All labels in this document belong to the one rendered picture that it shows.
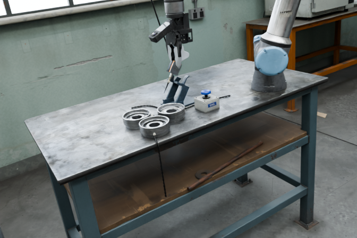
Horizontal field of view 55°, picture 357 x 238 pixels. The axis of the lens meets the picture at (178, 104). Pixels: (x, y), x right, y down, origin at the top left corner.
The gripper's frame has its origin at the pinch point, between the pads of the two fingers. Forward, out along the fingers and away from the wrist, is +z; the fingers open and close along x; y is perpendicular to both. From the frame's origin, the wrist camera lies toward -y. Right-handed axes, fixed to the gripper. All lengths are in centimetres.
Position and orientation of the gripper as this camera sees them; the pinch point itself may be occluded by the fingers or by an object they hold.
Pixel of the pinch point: (175, 65)
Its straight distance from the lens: 139.1
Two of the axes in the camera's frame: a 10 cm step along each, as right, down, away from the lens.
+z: 0.8, 9.3, 3.5
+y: 8.3, -2.6, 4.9
